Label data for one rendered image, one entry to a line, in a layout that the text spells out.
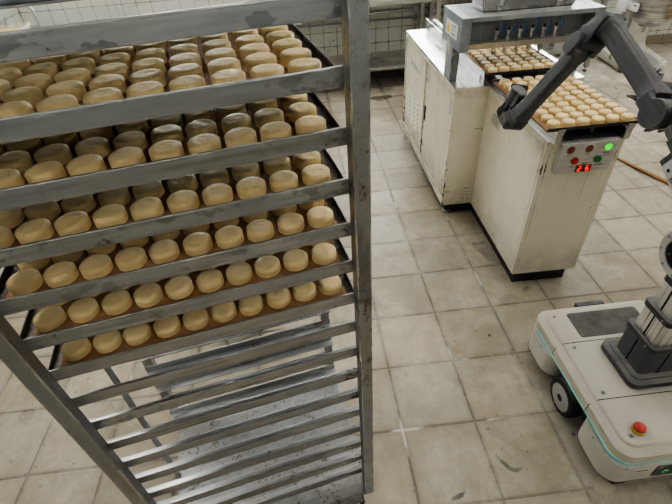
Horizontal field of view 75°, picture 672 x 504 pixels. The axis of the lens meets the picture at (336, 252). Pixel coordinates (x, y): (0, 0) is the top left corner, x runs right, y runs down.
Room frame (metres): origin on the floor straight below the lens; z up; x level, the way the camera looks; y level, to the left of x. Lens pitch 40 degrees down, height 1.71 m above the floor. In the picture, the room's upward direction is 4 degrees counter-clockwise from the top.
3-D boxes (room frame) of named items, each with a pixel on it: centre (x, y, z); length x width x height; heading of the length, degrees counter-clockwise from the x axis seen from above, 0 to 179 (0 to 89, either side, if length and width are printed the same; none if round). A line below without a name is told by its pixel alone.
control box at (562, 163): (1.63, -1.09, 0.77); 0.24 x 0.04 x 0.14; 92
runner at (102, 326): (0.57, 0.26, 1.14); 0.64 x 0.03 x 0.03; 104
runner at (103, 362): (0.57, 0.26, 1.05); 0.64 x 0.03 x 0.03; 104
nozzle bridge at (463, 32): (2.50, -1.06, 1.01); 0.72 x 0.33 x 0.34; 92
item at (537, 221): (1.99, -1.07, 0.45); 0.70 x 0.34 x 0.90; 2
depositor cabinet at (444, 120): (2.97, -1.04, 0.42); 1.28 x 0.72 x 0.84; 2
